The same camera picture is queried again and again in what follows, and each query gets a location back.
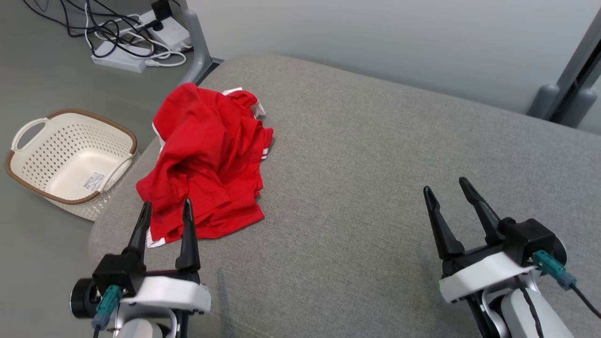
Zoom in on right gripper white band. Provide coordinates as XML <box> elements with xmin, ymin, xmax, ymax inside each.
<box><xmin>423</xmin><ymin>177</ymin><xmax>537</xmax><ymax>304</ymax></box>

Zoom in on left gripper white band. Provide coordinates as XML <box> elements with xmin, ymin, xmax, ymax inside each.
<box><xmin>123</xmin><ymin>199</ymin><xmax>211</xmax><ymax>314</ymax></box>

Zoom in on red Bulls t-shirt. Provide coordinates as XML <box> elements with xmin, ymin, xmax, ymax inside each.
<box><xmin>136</xmin><ymin>87</ymin><xmax>274</xmax><ymax>248</ymax></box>

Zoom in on cream laundry basket brown rim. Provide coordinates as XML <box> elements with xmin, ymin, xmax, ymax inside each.
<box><xmin>5</xmin><ymin>109</ymin><xmax>139</xmax><ymax>221</ymax></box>

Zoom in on grey partition leg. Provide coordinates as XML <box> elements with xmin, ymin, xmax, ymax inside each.
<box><xmin>180</xmin><ymin>0</ymin><xmax>223</xmax><ymax>86</ymax></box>

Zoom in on black power adapter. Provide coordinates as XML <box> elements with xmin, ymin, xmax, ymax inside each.
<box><xmin>150</xmin><ymin>0</ymin><xmax>174</xmax><ymax>31</ymax></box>

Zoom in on teal left camera connector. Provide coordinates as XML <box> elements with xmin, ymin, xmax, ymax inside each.
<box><xmin>92</xmin><ymin>285</ymin><xmax>123</xmax><ymax>329</ymax></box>

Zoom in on teal camera connector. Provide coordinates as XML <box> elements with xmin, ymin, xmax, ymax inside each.
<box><xmin>92</xmin><ymin>285</ymin><xmax>123</xmax><ymax>329</ymax></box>
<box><xmin>533</xmin><ymin>250</ymin><xmax>577</xmax><ymax>290</ymax></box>

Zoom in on teal right camera connector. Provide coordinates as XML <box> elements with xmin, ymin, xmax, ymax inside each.
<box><xmin>533</xmin><ymin>250</ymin><xmax>577</xmax><ymax>290</ymax></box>

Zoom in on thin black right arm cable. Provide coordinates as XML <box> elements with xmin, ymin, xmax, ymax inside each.
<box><xmin>514</xmin><ymin>277</ymin><xmax>545</xmax><ymax>338</ymax></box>

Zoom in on black right camera cable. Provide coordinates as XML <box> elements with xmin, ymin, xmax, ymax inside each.
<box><xmin>570</xmin><ymin>283</ymin><xmax>601</xmax><ymax>320</ymax></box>

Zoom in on grey partition post with feet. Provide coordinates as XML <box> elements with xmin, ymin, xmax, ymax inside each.
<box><xmin>527</xmin><ymin>7</ymin><xmax>601</xmax><ymax>128</ymax></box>

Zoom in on white floor cable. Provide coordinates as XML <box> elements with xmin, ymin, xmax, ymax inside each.
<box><xmin>84</xmin><ymin>0</ymin><xmax>188</xmax><ymax>68</ymax></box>

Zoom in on white power strips with cables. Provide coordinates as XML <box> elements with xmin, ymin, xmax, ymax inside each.
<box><xmin>23</xmin><ymin>0</ymin><xmax>162</xmax><ymax>59</ymax></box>

